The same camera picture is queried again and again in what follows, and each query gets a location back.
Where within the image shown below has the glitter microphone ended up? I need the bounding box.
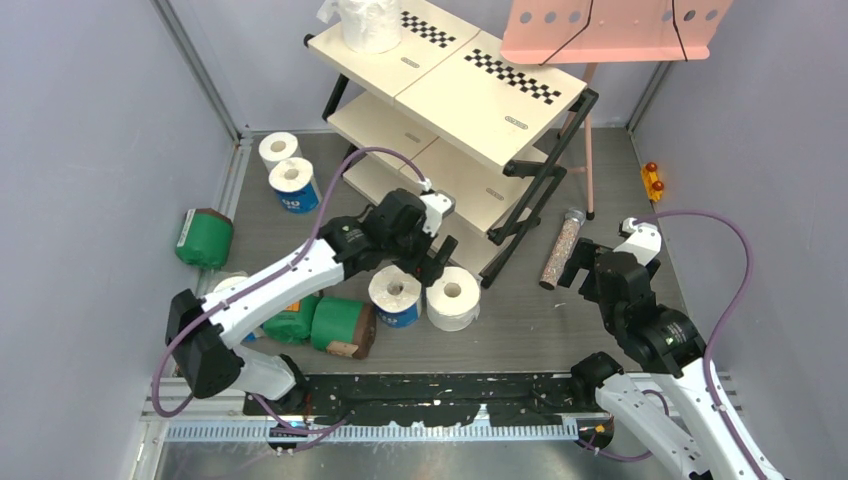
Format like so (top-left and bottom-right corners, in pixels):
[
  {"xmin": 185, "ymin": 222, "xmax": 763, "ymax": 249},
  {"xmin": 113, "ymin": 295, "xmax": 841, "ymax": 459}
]
[{"xmin": 539, "ymin": 208, "xmax": 586, "ymax": 290}]

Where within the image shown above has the yellow toy with orange balls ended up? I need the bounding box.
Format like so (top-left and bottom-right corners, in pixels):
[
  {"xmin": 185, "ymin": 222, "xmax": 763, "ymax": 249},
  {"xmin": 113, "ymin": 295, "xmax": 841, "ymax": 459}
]
[{"xmin": 640, "ymin": 162, "xmax": 665, "ymax": 203}]

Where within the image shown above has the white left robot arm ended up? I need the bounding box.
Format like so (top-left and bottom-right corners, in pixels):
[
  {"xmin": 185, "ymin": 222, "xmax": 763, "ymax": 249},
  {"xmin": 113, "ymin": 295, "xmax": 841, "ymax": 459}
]
[{"xmin": 166, "ymin": 189, "xmax": 458, "ymax": 414}]

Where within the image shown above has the pink music stand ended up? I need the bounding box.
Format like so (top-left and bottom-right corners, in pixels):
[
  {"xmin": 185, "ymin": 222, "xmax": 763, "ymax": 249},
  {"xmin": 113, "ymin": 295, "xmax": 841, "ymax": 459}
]
[{"xmin": 499, "ymin": 0, "xmax": 735, "ymax": 221}]

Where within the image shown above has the green wrapped package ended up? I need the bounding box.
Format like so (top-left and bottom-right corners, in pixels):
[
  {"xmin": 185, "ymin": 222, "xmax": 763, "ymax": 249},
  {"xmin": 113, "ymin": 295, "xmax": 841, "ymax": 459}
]
[
  {"xmin": 262, "ymin": 295, "xmax": 321, "ymax": 344},
  {"xmin": 310, "ymin": 297, "xmax": 376, "ymax": 360},
  {"xmin": 175, "ymin": 208, "xmax": 234, "ymax": 270}
]

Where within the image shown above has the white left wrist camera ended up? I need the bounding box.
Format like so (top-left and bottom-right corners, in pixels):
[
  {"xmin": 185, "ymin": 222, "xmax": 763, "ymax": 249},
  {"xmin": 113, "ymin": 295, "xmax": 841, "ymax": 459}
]
[{"xmin": 418, "ymin": 177, "xmax": 455, "ymax": 238}]

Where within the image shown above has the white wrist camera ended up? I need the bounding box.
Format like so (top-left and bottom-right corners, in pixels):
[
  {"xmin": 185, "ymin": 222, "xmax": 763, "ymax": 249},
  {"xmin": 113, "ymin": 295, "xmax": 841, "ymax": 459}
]
[
  {"xmin": 614, "ymin": 217, "xmax": 662, "ymax": 266},
  {"xmin": 418, "ymin": 177, "xmax": 455, "ymax": 238}
]

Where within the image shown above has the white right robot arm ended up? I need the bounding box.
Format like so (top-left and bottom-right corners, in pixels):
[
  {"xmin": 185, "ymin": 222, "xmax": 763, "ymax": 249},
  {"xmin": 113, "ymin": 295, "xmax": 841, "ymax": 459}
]
[{"xmin": 559, "ymin": 238, "xmax": 783, "ymax": 479}]

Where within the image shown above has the cream three-tier shelf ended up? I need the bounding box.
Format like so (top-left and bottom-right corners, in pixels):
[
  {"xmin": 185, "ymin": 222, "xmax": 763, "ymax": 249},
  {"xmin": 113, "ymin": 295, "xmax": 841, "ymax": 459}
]
[{"xmin": 304, "ymin": 1, "xmax": 598, "ymax": 287}]

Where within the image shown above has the blue paper towel roll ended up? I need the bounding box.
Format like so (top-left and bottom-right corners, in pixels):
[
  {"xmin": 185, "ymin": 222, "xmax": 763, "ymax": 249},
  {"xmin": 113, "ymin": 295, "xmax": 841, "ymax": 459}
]
[
  {"xmin": 268, "ymin": 157, "xmax": 322, "ymax": 214},
  {"xmin": 368, "ymin": 265, "xmax": 422, "ymax": 328},
  {"xmin": 211, "ymin": 272, "xmax": 261, "ymax": 343}
]

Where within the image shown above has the white paper towel roll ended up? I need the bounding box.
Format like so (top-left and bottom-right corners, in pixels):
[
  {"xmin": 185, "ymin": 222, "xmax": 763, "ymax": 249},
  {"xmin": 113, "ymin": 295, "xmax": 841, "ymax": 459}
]
[
  {"xmin": 316, "ymin": 0, "xmax": 403, "ymax": 54},
  {"xmin": 258, "ymin": 132, "xmax": 303, "ymax": 173},
  {"xmin": 425, "ymin": 266, "xmax": 481, "ymax": 332}
]

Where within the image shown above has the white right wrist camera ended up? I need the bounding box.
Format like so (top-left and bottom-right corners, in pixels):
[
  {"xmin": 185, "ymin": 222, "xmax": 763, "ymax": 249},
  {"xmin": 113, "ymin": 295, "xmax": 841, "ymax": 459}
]
[{"xmin": 614, "ymin": 217, "xmax": 662, "ymax": 266}]

